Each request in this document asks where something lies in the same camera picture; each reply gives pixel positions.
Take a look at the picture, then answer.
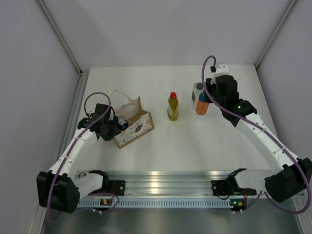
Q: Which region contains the dark blue pump bottle front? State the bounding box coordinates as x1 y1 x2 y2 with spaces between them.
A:
117 118 129 131

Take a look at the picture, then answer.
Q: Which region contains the teal blue pump bottle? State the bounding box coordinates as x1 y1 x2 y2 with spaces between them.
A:
195 93 209 116

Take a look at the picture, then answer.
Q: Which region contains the clear square bottle dark cap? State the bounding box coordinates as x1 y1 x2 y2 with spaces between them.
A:
191 82 204 110

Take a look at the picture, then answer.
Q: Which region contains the canvas and burlap tote bag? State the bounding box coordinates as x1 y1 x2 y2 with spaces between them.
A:
109 90 154 149

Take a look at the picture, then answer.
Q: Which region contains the yellow liquid bottle red cap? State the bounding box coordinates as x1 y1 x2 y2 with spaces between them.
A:
167 92 178 121

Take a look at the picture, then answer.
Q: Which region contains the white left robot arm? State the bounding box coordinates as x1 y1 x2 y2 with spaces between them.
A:
36 103 117 214

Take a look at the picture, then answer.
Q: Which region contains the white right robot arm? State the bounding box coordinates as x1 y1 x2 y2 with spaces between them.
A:
205 75 312 203

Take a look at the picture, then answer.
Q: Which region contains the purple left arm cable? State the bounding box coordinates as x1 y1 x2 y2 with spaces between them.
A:
46 92 120 222

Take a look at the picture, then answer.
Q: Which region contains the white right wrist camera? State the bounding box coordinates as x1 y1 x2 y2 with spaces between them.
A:
210 63 229 84

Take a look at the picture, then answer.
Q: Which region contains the aluminium left corner post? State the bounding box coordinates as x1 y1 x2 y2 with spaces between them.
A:
36 0 83 74

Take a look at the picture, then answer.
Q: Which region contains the aluminium corner post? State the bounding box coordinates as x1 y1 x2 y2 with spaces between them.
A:
36 0 83 74
254 0 300 70

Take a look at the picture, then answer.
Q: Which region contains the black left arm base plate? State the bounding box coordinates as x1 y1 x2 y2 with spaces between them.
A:
107 180 126 196

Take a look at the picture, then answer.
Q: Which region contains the aluminium front rail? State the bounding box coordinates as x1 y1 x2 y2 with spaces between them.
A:
42 170 305 198

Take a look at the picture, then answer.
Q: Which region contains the white slotted cable duct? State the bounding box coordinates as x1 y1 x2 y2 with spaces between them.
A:
78 197 234 209

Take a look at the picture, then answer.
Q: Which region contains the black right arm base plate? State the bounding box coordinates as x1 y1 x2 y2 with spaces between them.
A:
211 179 257 196

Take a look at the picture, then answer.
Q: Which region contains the aluminium right corner post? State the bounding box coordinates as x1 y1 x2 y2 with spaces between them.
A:
254 0 300 70

